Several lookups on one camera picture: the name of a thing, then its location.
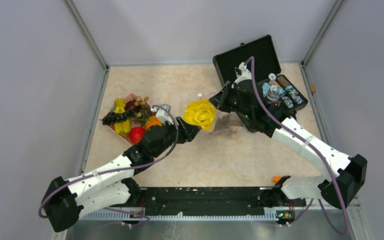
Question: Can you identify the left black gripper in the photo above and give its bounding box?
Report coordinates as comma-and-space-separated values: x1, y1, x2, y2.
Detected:
152, 116, 202, 159

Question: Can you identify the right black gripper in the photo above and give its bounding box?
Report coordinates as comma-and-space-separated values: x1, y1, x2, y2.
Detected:
209, 81, 253, 120

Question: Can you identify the clear zip top bag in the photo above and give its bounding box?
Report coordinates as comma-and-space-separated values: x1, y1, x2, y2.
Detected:
194, 92, 244, 139

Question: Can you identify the yellow napa cabbage toy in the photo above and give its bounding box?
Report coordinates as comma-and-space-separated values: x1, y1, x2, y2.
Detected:
182, 99, 216, 131

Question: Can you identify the brown mushroom toy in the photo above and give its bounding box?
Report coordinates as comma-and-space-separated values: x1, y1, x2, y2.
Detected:
230, 127, 241, 138

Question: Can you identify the yellow banana bunch toy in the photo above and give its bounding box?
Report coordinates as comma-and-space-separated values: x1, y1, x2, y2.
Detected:
114, 98, 131, 137

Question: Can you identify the dark black grape bunch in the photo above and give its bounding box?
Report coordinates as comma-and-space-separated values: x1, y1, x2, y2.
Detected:
101, 110, 137, 126

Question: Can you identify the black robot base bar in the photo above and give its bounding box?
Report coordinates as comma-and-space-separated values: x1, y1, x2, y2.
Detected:
135, 186, 279, 218

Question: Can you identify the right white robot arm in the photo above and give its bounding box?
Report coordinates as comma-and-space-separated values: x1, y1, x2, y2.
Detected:
209, 79, 368, 209

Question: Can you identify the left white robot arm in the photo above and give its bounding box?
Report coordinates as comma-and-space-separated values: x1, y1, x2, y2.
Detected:
38, 117, 202, 233

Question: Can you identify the pink plastic food basket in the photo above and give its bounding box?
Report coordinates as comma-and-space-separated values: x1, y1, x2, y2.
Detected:
100, 93, 160, 145

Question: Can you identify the orange spiky fruit toy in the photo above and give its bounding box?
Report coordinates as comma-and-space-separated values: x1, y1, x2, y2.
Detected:
144, 115, 163, 130

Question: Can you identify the red apple toy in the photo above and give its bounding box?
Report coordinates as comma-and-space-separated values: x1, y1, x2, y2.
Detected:
129, 126, 147, 144

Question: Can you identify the tan longan fruit cluster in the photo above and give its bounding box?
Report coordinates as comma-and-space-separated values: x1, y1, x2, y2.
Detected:
134, 96, 149, 107

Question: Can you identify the black poker chip case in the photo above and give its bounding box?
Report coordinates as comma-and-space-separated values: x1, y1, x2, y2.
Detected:
212, 35, 308, 129

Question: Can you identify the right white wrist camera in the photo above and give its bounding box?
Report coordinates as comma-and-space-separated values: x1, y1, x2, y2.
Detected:
231, 62, 253, 89

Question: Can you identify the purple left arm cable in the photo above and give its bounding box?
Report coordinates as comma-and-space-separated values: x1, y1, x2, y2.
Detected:
38, 104, 180, 221

